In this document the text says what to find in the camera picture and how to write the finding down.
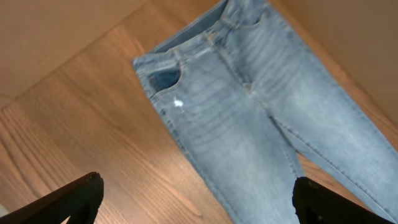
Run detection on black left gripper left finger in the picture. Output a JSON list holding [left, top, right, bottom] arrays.
[[1, 172, 104, 224]]

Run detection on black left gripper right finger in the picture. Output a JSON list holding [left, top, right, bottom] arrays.
[[292, 177, 393, 224]]

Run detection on light blue denim jeans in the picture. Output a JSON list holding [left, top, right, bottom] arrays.
[[133, 0, 397, 223]]

